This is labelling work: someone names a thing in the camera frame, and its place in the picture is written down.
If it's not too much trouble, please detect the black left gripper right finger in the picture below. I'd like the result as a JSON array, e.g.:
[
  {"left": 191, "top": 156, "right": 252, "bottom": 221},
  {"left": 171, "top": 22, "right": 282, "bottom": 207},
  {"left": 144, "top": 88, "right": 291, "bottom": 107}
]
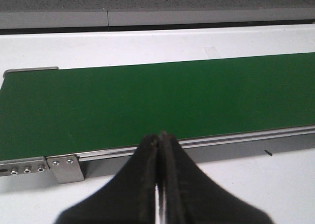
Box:
[{"left": 159, "top": 132, "right": 272, "bottom": 224}]

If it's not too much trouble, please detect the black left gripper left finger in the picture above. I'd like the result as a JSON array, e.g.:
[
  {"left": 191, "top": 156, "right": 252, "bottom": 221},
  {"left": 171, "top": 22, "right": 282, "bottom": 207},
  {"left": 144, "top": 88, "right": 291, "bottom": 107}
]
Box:
[{"left": 56, "top": 135, "right": 158, "bottom": 224}]

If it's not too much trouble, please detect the green conveyor belt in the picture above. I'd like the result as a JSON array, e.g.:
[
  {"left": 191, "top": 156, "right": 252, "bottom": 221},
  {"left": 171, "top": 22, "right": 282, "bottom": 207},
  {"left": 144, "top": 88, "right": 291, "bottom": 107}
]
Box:
[{"left": 0, "top": 53, "right": 315, "bottom": 160}]

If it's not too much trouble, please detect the steel conveyor mounting bracket left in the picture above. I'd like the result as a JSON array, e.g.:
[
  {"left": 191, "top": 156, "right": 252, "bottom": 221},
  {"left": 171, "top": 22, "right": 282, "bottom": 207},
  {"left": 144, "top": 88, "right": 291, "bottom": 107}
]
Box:
[{"left": 46, "top": 155, "right": 85, "bottom": 184}]

